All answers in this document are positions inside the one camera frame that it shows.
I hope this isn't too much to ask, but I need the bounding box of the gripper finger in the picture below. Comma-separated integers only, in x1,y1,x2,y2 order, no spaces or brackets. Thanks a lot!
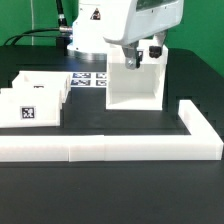
122,43,140,70
149,30,167,58

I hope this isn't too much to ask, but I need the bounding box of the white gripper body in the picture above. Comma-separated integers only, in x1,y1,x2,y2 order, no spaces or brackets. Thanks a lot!
102,0,184,45

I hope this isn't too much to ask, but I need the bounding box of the white drawer cabinet box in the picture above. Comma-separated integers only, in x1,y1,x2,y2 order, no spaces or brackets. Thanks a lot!
106,39,168,111

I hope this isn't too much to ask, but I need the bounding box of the white drawer tray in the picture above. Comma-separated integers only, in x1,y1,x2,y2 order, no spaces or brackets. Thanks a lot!
0,88,62,128
12,71,71,103

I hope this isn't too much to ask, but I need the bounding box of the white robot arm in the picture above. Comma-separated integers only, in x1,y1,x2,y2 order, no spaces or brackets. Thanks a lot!
67,0,184,70

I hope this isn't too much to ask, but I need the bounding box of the marker tag sheet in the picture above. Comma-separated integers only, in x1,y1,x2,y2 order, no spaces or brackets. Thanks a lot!
71,72,107,88

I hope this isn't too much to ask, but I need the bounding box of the white L-shaped fence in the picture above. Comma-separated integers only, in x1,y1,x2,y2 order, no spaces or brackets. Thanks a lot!
0,100,224,162

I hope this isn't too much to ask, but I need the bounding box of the black cable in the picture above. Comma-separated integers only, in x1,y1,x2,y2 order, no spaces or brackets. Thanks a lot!
2,0,73,47

